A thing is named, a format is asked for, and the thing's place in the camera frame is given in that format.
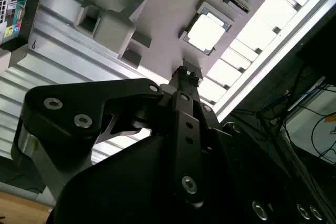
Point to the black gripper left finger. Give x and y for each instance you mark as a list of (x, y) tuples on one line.
[(65, 129)]

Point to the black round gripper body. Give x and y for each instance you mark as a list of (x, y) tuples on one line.
[(131, 182)]

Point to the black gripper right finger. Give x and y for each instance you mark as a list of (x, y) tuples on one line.
[(207, 117)]

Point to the silver square CPU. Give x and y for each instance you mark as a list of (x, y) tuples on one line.
[(206, 32)]

